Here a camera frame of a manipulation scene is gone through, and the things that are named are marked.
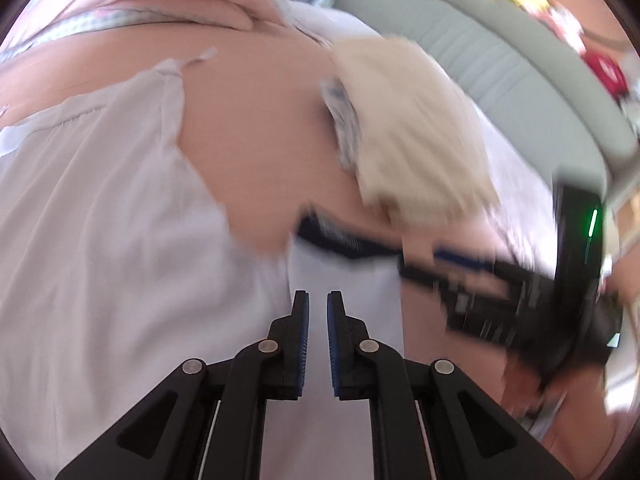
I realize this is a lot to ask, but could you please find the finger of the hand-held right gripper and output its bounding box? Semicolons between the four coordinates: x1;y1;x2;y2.
399;263;502;307
432;246;508;271

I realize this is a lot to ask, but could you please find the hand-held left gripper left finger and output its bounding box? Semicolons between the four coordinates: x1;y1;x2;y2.
55;290;311;480

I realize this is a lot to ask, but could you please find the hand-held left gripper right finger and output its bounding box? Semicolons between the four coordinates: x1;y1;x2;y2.
326;290;576;480

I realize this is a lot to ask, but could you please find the white strappy dress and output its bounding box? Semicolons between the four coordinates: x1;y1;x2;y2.
0;47;293;480

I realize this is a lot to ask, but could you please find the person's right forearm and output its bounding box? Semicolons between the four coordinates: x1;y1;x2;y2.
500;355;633;480

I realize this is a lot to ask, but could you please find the cream folded cloth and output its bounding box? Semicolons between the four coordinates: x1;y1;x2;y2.
327;35;502;227

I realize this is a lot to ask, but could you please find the grey-green padded headboard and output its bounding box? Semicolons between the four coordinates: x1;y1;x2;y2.
332;0;628;196

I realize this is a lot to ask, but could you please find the pink sheeted bed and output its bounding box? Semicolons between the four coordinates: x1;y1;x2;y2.
0;0;561;411

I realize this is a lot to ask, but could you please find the red plush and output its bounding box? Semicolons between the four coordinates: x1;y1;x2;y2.
582;50;630;97

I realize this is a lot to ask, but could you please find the pink white cat plush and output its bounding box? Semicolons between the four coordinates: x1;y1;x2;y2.
542;2;587;55

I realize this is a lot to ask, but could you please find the folded pink checked duvet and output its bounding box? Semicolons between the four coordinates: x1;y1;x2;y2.
0;0;321;68

